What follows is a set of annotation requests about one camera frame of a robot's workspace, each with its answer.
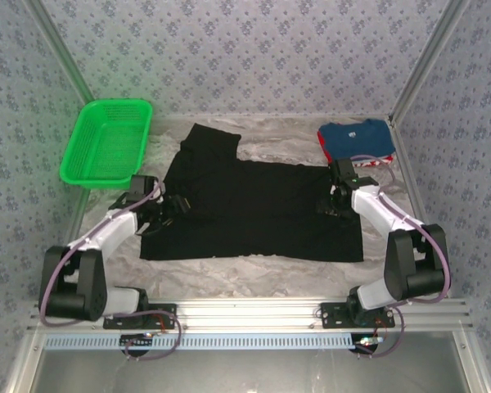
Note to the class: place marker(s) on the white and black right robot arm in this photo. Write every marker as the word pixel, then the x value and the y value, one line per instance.
pixel 376 209

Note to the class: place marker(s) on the green plastic basket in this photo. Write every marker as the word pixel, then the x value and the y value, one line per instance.
pixel 106 143

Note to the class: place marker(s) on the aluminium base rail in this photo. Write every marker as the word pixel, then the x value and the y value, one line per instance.
pixel 249 313

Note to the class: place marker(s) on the small controller board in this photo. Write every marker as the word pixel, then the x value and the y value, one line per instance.
pixel 137 340
pixel 368 341

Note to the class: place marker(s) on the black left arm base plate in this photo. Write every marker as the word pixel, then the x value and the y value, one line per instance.
pixel 163 311

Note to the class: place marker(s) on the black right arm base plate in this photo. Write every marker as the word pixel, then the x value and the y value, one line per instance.
pixel 331 315

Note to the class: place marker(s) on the aluminium frame post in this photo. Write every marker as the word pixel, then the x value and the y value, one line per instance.
pixel 427 61
pixel 67 61

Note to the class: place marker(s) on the folded red t-shirt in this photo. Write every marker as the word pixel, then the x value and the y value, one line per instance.
pixel 368 163

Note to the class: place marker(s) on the grey metal panel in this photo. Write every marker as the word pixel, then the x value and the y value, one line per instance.
pixel 249 372

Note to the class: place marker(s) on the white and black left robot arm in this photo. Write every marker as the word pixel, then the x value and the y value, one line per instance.
pixel 114 229

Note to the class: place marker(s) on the black t-shirt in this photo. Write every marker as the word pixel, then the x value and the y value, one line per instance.
pixel 249 213

